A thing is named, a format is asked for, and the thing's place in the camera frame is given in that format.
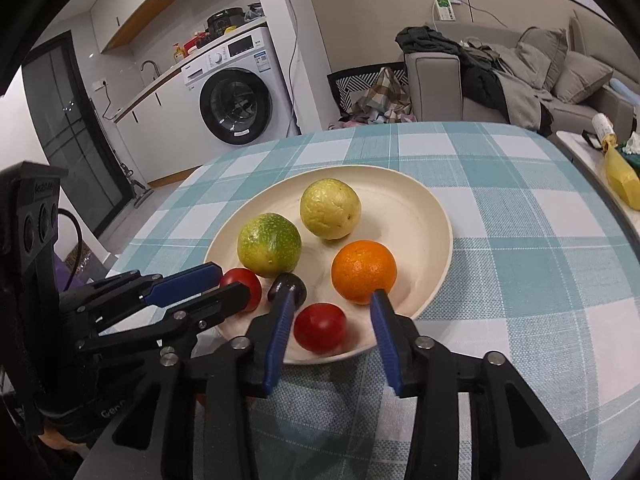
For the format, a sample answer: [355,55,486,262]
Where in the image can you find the white kitchen base cabinets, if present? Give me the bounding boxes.
[114,67,211,186]

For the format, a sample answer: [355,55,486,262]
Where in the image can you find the white side table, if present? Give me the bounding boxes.
[556,130,640,241]

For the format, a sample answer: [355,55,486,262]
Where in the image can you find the grey sofa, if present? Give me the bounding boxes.
[404,20,640,136]

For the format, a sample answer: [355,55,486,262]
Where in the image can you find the plaid cloth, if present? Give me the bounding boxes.
[350,66,416,123]

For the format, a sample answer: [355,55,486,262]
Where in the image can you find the blue checked tablecloth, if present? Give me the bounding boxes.
[107,121,640,480]

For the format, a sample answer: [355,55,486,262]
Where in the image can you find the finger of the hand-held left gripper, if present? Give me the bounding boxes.
[60,261,224,311]
[75,282,252,357]

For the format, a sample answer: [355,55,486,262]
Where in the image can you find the dark glass door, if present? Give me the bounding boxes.
[21,30,138,238]

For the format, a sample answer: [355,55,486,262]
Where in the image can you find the grey garment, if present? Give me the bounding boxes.
[492,45,556,136]

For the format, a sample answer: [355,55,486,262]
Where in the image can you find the cream round plate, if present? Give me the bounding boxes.
[203,165,454,364]

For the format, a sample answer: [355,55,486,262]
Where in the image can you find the black patterned chair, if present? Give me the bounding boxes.
[326,62,408,123]

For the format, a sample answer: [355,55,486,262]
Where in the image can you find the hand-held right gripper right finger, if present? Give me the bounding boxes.
[370,289,593,480]

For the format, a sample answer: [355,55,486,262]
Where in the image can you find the white washing machine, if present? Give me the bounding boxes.
[181,25,301,147]

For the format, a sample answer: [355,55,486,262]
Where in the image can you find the grey cushion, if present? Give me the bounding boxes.
[551,51,614,105]
[515,27,568,92]

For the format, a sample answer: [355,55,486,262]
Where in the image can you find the red tomato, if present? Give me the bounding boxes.
[293,302,348,354]
[220,268,263,313]

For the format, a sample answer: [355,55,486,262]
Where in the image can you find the black cooker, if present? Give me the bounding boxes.
[206,7,244,38]

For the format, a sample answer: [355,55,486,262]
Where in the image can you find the green yellow citrus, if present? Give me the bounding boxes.
[237,213,303,279]

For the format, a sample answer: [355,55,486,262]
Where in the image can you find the yellow plastic bag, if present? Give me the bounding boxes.
[602,145,640,211]

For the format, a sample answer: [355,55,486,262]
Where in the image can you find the dark jacket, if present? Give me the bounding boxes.
[396,26,506,121]

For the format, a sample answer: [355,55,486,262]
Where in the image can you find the patterned floor mat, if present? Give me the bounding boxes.
[64,244,96,273]

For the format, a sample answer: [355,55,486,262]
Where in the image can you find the large orange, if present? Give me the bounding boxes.
[331,240,398,306]

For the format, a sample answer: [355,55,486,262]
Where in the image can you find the dark purple plum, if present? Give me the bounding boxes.
[267,272,307,308]

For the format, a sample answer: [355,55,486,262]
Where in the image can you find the white snack tube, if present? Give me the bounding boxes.
[591,112,617,153]

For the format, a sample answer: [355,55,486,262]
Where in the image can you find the green white wall charger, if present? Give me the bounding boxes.
[432,0,463,23]

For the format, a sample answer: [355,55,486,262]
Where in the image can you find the white wall cabinets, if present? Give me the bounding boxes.
[90,0,186,53]

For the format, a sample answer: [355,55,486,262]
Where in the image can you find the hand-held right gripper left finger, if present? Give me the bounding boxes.
[75,287,296,480]

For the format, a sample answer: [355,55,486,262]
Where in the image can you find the stick vacuum cleaner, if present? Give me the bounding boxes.
[102,80,156,208]

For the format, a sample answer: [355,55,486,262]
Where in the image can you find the purple bag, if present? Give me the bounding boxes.
[52,255,81,292]

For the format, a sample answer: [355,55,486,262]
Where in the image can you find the pale yellow round fruit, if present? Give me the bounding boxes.
[299,178,362,241]

